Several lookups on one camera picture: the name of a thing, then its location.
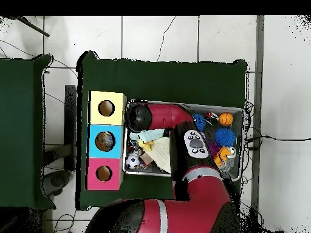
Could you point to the black flat panel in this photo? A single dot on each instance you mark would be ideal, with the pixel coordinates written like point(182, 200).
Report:
point(71, 111)

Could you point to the purple spiky ball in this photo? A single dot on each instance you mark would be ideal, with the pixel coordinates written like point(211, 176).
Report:
point(214, 148)

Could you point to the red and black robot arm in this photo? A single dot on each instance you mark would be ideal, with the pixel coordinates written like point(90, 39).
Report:
point(204, 194)

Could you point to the dark thin rod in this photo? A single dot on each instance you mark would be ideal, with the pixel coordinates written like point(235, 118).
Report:
point(31, 26)

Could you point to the green cloth side table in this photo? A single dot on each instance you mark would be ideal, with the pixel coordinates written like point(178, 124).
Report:
point(22, 131)

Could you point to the dark green table cloth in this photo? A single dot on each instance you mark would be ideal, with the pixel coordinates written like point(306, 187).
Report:
point(160, 82)

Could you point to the yellow rubber duck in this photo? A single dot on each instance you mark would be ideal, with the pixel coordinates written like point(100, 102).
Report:
point(145, 144)

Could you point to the light blue waffle cloth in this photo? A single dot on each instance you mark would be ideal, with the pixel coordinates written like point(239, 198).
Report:
point(153, 135)

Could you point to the shallow clear mesh bin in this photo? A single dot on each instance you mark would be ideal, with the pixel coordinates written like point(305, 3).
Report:
point(237, 165)

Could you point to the orange basketball toy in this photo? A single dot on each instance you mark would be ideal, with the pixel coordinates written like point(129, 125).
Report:
point(226, 119)

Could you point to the orange plastic toy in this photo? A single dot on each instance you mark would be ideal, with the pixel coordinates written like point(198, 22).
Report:
point(222, 156)

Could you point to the grey stand base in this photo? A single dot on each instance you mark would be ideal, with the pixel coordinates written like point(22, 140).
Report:
point(56, 180)

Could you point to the black and white soccer ball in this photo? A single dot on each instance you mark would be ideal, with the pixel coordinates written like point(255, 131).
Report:
point(133, 160)

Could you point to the cream waffle cloth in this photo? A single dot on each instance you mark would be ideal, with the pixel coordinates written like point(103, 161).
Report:
point(163, 153)

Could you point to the blue spiky ball with eyes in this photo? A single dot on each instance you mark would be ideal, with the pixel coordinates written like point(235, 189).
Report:
point(200, 122)

